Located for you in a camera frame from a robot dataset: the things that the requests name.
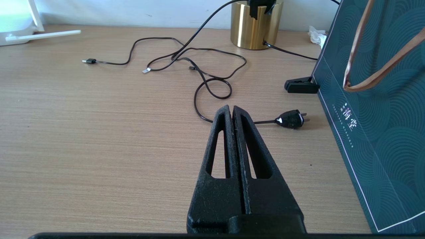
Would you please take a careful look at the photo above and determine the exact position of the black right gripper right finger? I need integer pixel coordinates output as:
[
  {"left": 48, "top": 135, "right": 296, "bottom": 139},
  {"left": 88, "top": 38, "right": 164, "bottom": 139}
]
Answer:
[{"left": 232, "top": 106, "right": 306, "bottom": 233}]

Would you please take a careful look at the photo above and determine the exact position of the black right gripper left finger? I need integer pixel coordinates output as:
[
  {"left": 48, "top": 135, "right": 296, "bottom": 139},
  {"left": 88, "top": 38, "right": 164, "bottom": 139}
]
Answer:
[{"left": 187, "top": 105, "right": 245, "bottom": 233}]

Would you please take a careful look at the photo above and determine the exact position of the white router with four antennas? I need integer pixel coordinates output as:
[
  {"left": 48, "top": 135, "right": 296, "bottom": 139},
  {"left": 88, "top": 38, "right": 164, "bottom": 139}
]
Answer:
[{"left": 0, "top": 0, "right": 82, "bottom": 47}]

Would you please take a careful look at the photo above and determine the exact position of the dark blue framed board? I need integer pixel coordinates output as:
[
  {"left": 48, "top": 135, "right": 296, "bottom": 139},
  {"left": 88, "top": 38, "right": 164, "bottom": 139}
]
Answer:
[{"left": 312, "top": 0, "right": 425, "bottom": 235}]

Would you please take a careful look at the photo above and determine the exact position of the crumpled white tissue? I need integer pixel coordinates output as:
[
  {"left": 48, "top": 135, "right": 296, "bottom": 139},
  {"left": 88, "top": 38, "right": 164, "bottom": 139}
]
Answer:
[{"left": 307, "top": 26, "right": 328, "bottom": 49}]

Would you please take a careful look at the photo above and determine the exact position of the black junction box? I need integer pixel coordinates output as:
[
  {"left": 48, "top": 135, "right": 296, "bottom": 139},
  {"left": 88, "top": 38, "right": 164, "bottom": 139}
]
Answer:
[{"left": 247, "top": 0, "right": 277, "bottom": 20}]

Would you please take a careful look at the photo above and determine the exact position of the black cable with silver tip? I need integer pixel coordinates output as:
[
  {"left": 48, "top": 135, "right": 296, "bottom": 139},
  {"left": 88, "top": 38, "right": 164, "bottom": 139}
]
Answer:
[{"left": 142, "top": 47, "right": 248, "bottom": 100}]

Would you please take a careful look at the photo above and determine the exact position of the thin black lamp cord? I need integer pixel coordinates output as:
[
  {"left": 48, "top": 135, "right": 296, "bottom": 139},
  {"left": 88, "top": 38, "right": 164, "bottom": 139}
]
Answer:
[{"left": 263, "top": 0, "right": 341, "bottom": 61}]

